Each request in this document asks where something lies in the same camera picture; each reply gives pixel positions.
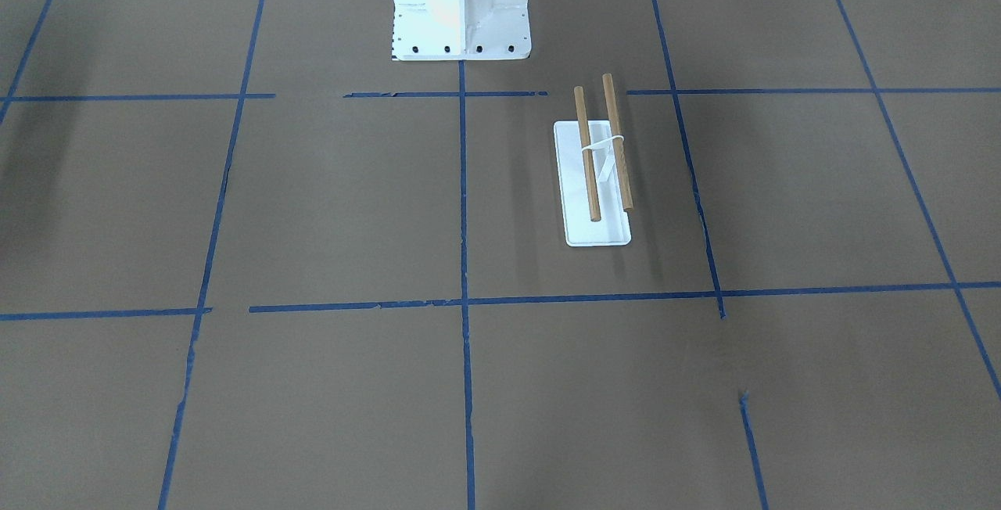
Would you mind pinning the wooden rack rod far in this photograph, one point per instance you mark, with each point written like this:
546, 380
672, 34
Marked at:
614, 116

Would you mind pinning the white rack base tray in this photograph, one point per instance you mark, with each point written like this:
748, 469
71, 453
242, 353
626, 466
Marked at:
614, 227

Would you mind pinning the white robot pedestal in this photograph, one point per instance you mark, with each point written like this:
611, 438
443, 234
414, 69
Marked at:
460, 30

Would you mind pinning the white rack upright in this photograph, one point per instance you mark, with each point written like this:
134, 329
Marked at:
604, 156

